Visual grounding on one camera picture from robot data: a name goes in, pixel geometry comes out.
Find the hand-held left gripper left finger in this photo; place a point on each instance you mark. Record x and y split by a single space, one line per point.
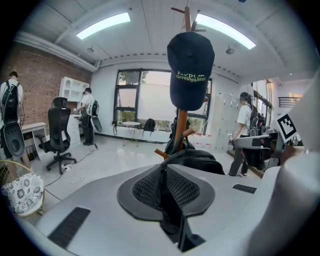
140 200

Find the white desk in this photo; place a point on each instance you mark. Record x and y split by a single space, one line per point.
33 126

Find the grey locker cabinet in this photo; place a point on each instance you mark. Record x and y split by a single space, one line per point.
225 120

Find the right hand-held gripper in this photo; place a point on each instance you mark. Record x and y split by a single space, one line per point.
310 120

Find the white round table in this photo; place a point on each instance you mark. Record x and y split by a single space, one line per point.
131 123

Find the black office chair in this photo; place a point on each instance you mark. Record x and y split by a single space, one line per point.
58 130

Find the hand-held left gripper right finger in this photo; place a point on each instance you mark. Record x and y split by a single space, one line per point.
192 195

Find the white wall shelf cabinet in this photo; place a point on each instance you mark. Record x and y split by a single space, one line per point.
72 87

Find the long ceiling light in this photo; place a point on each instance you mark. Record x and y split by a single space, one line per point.
225 30
103 25

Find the white power strip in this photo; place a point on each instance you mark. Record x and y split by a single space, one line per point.
68 167

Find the white drawer unit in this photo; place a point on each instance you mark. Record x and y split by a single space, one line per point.
74 130

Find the grey workbench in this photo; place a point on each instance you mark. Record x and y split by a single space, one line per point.
255 142

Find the floral cushioned chair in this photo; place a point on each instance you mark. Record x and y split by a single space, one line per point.
22 192

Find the wooden coat rack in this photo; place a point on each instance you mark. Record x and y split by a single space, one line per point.
182 120

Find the large black-framed window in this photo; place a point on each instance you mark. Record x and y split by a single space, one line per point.
150 100

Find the black baseball cap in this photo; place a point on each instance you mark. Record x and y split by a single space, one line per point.
190 62

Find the black backpack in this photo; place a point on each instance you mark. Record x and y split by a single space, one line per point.
200 161

